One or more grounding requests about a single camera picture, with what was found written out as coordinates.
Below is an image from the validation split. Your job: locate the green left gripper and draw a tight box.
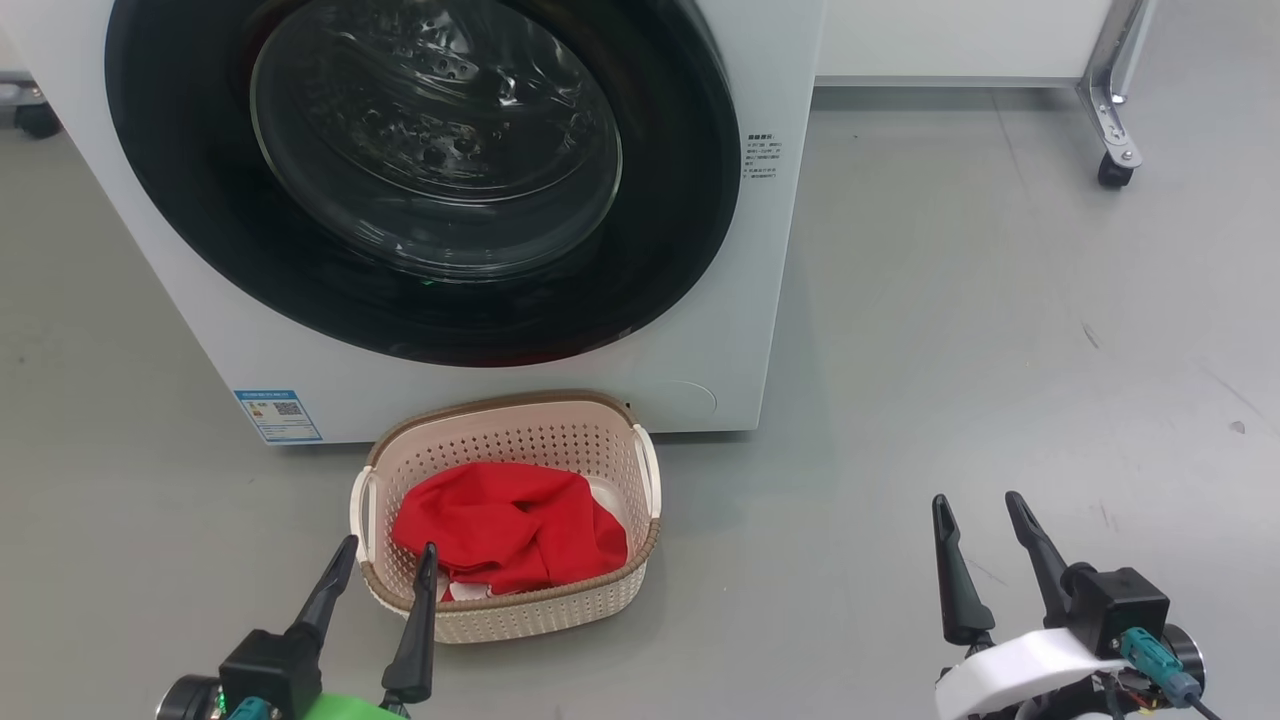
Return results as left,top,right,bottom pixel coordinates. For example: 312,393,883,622
290,535,439,720

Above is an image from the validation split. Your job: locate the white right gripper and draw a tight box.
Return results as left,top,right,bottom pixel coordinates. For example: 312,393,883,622
932,490,1126,720

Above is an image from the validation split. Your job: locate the red and white garment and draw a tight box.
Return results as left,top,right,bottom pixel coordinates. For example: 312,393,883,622
392,462,629,603

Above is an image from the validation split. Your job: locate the washing machine glass door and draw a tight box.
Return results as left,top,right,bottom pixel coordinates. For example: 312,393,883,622
105,0,743,368

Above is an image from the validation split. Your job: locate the cream perforated laundry basket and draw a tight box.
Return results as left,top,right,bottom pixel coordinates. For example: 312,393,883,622
350,390,663,644

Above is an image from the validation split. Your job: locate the white front-load washing machine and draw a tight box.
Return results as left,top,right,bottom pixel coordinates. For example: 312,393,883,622
0,0,829,446

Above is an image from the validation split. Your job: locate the blue energy label sticker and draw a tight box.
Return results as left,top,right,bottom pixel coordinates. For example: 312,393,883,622
233,388,324,444

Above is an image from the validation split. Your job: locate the silver metal panel leg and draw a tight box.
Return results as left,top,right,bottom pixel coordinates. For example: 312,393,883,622
1077,0,1156,169

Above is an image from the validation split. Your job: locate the white partition panel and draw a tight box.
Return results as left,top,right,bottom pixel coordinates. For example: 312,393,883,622
815,0,1121,89

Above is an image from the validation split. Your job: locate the teal right camera cable connector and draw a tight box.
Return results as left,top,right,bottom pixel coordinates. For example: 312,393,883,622
1120,628,1201,706

